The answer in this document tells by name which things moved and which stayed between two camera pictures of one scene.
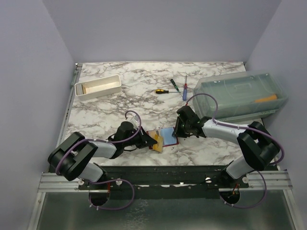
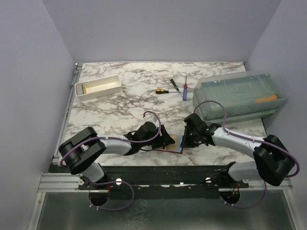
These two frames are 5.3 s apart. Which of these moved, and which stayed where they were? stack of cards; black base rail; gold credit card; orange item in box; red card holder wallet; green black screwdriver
Moved: gold credit card; red card holder wallet
Stayed: stack of cards; black base rail; orange item in box; green black screwdriver
